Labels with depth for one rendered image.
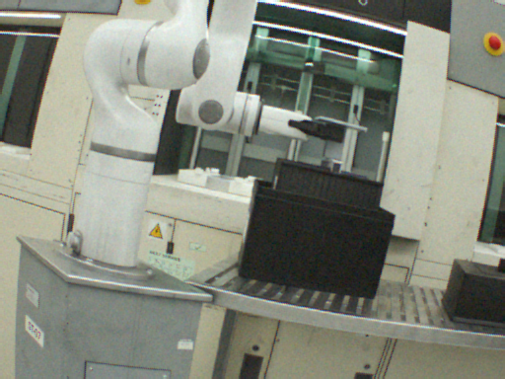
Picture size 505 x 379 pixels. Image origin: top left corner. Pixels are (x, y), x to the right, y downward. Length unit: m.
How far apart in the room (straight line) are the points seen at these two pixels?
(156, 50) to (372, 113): 1.69
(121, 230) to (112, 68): 0.27
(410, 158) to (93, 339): 0.99
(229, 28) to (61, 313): 0.73
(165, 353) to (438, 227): 0.90
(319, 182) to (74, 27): 0.89
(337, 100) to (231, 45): 1.28
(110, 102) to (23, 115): 1.40
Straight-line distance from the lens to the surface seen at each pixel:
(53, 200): 2.23
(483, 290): 1.58
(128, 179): 1.38
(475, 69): 2.09
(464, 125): 2.08
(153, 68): 1.37
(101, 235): 1.39
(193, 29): 1.38
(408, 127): 2.02
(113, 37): 1.41
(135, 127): 1.38
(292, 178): 1.69
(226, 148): 2.99
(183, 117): 1.76
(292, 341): 2.11
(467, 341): 1.49
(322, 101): 2.98
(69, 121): 2.21
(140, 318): 1.36
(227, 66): 1.68
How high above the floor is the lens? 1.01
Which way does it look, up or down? 3 degrees down
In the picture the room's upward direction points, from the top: 12 degrees clockwise
